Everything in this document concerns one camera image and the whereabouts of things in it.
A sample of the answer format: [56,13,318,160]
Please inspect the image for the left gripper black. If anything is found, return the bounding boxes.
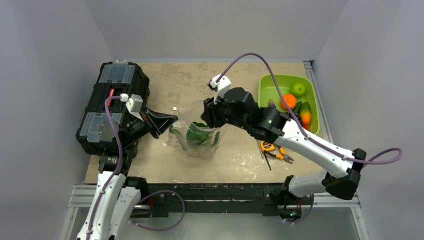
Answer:
[120,104,178,148]

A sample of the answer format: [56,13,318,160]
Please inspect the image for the green toy bok choy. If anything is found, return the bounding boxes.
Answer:
[186,122,221,148]

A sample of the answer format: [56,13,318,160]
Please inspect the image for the clear zip top bag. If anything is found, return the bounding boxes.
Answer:
[166,100,229,161]

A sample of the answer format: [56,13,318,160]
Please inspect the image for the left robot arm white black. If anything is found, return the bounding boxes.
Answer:
[77,106,178,240]

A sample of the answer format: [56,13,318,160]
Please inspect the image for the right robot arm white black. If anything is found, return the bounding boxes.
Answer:
[201,87,367,204]

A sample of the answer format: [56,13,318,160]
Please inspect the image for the purple toy eggplant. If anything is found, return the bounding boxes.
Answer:
[268,99,276,109]

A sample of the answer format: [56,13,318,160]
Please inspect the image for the yellow tape measure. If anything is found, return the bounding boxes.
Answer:
[260,141,275,152]

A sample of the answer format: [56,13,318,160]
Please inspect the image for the green plastic basket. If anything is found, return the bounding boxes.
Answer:
[258,74,321,135]

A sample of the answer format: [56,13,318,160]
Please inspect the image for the black plastic toolbox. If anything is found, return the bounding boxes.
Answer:
[76,62,150,156]

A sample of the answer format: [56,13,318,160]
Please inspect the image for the orange toy fruit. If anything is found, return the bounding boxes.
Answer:
[280,94,297,111]

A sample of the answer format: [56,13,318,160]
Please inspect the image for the toy cucumber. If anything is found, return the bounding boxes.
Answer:
[293,101,303,115]

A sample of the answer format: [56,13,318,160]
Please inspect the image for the green toy apple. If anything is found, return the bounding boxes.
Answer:
[290,82,307,98]

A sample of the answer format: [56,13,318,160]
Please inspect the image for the toy mango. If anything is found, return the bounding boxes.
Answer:
[299,102,313,126]

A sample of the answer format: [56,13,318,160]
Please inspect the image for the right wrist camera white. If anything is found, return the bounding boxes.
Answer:
[208,74,232,105]

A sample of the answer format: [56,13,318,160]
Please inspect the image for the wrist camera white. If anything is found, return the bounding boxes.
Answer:
[120,93,144,120]
[208,74,232,105]

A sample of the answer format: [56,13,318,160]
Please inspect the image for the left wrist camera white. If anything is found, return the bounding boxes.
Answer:
[120,93,144,120]

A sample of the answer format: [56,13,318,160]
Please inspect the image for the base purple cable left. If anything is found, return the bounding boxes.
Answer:
[128,190,186,233]

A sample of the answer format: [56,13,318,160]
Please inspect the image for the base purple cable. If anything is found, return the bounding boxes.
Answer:
[128,190,186,233]
[283,195,316,226]

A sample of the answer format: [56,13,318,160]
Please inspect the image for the orange handled pliers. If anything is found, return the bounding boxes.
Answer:
[262,144,295,171]

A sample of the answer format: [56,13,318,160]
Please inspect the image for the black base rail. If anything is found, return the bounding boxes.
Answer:
[130,183,314,219]

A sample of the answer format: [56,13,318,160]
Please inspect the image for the aluminium frame rail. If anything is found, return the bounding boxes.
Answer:
[68,185,361,208]

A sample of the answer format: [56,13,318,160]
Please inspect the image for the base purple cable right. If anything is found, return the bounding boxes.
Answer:
[283,195,316,226]

